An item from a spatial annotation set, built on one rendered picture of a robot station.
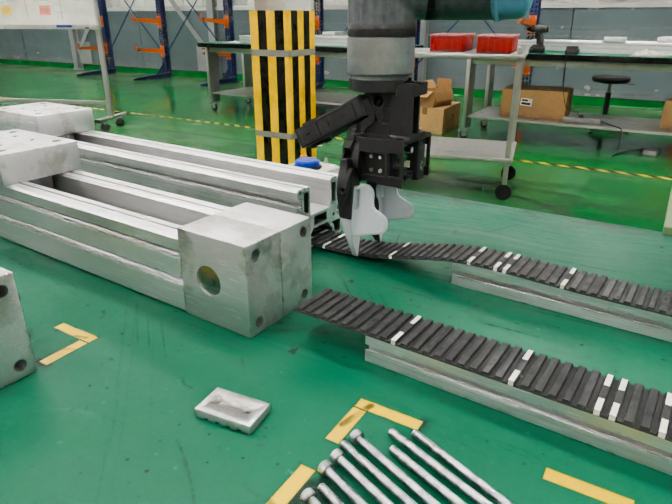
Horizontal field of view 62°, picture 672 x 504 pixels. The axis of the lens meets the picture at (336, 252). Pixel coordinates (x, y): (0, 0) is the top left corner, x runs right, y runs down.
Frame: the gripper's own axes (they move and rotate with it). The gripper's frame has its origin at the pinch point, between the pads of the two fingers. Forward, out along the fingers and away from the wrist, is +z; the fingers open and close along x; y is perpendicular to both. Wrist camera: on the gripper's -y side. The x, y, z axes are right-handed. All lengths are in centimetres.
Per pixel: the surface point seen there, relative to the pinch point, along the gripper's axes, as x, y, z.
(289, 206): -4.8, -8.0, -4.2
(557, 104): 468, -88, 44
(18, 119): -5, -70, -10
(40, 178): -18.7, -40.3, -6.3
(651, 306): -2.6, 33.4, -1.1
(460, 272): -1.3, 14.0, 0.8
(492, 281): -1.3, 17.8, 0.9
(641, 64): 453, -26, 8
